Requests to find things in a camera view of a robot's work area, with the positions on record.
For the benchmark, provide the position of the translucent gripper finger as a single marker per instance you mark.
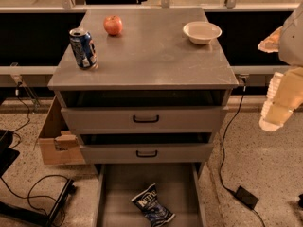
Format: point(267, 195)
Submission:
point(284, 95)
point(271, 43)

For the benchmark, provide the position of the blue chip bag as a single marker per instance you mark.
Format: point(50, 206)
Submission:
point(147, 202)

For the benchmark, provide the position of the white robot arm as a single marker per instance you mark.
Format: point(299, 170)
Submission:
point(291, 39)

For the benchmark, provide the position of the grey top drawer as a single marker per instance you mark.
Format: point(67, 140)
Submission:
point(120, 120)

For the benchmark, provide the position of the grey drawer cabinet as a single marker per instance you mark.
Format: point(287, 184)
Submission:
point(152, 64)

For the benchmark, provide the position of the grey open bottom drawer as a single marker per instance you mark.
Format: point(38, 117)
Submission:
point(177, 189)

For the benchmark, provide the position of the grey middle drawer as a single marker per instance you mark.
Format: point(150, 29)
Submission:
point(167, 153)

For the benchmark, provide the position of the white bowl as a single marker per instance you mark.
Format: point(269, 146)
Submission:
point(201, 33)

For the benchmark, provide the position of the black power adapter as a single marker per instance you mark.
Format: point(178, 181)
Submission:
point(246, 198)

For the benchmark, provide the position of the red apple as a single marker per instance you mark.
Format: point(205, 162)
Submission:
point(113, 25)

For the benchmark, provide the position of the blue soda can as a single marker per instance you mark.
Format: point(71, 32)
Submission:
point(83, 48)

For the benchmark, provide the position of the cardboard box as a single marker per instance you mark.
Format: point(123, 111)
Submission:
point(58, 145)

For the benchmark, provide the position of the black floor stand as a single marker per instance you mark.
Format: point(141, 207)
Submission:
point(34, 215)

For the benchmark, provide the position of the black middle drawer handle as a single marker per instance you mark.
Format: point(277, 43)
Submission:
point(146, 154)

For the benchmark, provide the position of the black drawer handle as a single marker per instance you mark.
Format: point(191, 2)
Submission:
point(144, 120)
point(146, 154)

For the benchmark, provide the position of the black top drawer handle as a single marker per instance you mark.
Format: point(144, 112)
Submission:
point(144, 120)

